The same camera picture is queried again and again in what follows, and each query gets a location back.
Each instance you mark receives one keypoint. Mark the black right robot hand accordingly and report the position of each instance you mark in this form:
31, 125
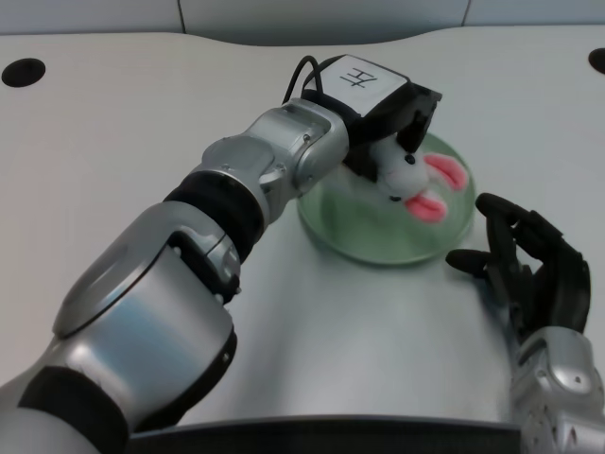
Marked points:
562, 284

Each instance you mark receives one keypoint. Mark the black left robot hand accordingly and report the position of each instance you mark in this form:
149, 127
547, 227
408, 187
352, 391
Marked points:
373, 94

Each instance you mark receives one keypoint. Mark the white rabbit plush doll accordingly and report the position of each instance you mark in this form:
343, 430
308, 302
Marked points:
406, 177

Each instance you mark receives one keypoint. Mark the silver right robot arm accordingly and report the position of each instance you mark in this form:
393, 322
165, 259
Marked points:
558, 388

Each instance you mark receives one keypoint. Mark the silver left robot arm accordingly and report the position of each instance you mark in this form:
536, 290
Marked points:
156, 302

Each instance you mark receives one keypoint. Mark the green round plate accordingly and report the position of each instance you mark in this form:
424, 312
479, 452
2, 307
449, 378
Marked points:
368, 236

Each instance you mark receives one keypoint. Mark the dark robot torso edge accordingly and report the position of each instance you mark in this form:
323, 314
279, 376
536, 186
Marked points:
331, 437

